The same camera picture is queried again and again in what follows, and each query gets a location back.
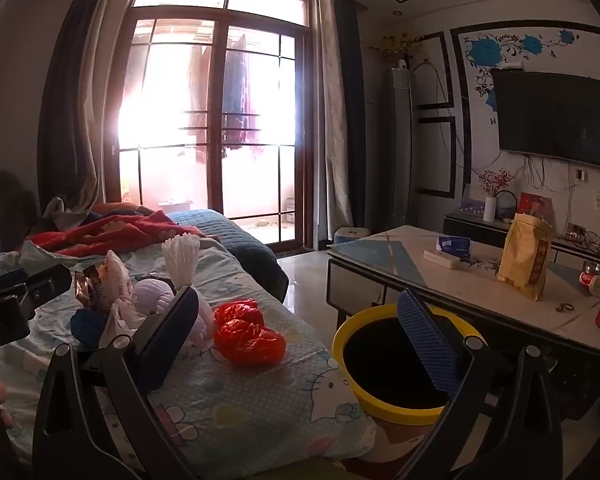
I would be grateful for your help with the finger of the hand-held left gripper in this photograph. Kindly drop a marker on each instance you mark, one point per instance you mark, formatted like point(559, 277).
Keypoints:
point(47, 282)
point(2, 282)

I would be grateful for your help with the yellow rimmed trash bin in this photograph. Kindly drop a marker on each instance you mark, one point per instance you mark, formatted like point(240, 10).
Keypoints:
point(352, 317)

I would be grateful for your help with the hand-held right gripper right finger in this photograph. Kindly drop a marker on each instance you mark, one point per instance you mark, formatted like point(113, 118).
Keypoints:
point(425, 345)

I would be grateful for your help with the wall socket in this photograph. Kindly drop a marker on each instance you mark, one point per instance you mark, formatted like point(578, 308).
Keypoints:
point(581, 175)

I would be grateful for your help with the dark cushion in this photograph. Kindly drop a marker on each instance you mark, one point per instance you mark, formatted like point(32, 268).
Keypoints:
point(2, 210)

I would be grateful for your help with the blue quilted sofa cover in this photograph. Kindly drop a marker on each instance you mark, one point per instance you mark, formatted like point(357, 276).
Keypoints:
point(235, 240)

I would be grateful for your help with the grey tower air conditioner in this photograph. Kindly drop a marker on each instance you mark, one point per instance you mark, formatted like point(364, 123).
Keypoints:
point(399, 150)

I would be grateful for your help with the dark and beige curtain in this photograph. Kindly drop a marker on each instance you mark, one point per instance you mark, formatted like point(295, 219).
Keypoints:
point(75, 110)
point(342, 110)

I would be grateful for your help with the white orange printed plastic bag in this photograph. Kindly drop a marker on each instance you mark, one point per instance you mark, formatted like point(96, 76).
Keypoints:
point(117, 280)

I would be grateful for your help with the blue tissue pack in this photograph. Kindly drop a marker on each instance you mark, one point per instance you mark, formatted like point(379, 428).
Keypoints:
point(454, 246)

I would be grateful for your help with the hanging clothes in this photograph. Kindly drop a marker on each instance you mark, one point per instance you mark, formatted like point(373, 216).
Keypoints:
point(235, 95)

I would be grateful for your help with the small blue white stool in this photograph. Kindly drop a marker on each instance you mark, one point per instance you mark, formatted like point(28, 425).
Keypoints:
point(351, 236)

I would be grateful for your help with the grey cloth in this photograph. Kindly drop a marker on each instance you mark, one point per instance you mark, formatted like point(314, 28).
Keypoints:
point(62, 212)

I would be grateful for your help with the red can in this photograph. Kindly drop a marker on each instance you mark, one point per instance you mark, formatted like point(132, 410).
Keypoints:
point(589, 277)

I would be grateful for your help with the wood framed glass door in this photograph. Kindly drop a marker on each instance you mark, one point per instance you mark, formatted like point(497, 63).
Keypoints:
point(220, 125)

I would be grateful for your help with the red plastic bag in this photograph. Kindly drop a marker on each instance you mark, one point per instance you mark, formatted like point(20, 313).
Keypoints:
point(237, 312)
point(250, 342)

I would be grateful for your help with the red printed blanket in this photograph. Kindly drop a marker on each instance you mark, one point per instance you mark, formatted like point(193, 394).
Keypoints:
point(115, 232)

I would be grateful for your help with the white foam fruit net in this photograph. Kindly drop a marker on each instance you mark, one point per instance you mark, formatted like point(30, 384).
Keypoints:
point(180, 255)

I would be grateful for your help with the white coffee table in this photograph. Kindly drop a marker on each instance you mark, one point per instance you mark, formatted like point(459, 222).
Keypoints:
point(380, 260)

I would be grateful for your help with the dark television cabinet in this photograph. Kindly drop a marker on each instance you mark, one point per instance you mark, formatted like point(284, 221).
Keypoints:
point(467, 225)

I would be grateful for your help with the brown shiny snack wrapper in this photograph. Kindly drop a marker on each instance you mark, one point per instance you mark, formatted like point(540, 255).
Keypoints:
point(87, 285)

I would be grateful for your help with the black wall television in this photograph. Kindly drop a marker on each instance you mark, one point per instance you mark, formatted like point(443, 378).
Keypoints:
point(555, 115)

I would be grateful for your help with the dark blue cloth ball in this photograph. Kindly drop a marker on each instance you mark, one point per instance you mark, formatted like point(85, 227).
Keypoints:
point(87, 327)

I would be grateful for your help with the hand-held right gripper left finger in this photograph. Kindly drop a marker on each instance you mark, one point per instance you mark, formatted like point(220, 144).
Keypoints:
point(172, 335)

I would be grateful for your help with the yellow paper bag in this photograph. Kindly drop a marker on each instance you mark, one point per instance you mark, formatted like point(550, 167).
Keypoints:
point(522, 260)

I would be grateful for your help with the blue flower wall decal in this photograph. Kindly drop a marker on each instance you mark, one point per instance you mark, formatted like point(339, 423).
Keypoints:
point(485, 50)

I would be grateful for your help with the yellow artificial flowers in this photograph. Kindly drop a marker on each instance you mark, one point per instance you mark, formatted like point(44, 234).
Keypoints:
point(397, 45)

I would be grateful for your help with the white vase red flowers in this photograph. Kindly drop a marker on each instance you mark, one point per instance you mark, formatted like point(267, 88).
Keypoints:
point(489, 209)

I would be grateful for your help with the red picture card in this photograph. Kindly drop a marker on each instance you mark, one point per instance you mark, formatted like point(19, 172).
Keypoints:
point(535, 205)

